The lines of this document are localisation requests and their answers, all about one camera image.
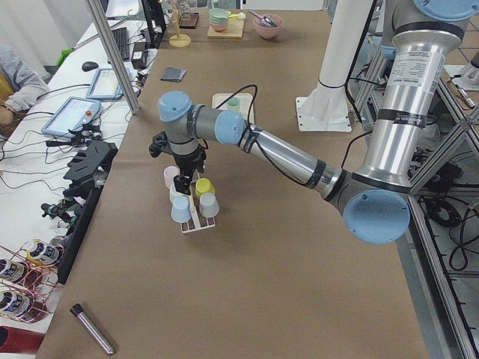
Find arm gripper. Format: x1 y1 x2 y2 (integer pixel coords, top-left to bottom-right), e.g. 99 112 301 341
173 147 206 194

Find green cup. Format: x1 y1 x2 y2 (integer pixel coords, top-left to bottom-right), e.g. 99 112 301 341
227 96 241 112

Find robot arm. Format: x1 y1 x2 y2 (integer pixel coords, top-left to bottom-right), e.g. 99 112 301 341
149 1 478 244

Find white cup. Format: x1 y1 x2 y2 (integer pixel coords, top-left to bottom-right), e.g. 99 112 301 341
169 184 188 203

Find pink cup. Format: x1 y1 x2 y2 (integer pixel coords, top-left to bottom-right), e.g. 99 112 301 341
163 165 180 188

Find yellow cup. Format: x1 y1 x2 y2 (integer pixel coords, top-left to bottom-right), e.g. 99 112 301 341
195 177 216 198

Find light blue cup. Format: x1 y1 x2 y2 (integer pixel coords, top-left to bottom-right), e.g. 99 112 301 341
171 196 192 224

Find grey cup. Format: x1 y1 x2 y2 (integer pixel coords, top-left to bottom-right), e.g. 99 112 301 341
199 192 219 218

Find white cup rack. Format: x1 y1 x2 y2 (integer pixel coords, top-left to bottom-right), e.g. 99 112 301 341
180 179 216 234

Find grey folded cloth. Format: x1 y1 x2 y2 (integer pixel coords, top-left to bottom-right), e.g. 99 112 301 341
160 66 186 82

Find teach pendant far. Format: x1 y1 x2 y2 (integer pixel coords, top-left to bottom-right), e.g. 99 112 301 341
86 68 123 101

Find teach pendant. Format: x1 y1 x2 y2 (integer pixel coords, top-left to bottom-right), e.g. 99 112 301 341
86 68 123 101
41 96 101 138

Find teach pendant near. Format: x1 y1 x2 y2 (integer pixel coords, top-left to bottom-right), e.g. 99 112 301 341
41 96 101 138

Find wooden mug tree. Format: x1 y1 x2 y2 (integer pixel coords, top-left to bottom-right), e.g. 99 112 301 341
168 1 191 48

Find black computer mouse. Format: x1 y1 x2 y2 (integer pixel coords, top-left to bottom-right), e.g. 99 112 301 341
82 61 99 72

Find black keyboard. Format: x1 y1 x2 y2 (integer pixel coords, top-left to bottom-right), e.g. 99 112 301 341
112 27 129 61

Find black monitor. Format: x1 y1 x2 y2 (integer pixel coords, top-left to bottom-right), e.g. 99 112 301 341
141 0 167 49

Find wooden cutting board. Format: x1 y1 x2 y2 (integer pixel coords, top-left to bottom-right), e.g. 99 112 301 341
207 18 245 40

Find stacked green bowls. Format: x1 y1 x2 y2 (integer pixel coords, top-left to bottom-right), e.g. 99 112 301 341
209 8 229 32

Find pink bowl with ice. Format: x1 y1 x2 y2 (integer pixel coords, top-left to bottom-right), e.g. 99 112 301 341
254 14 283 39

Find metal scoop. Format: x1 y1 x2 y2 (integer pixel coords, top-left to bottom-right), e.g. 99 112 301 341
248 9 278 28

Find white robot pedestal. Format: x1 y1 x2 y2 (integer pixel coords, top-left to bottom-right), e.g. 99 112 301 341
296 0 374 132

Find aluminium frame post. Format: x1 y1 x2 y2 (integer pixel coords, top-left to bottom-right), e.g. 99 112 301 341
85 0 140 114

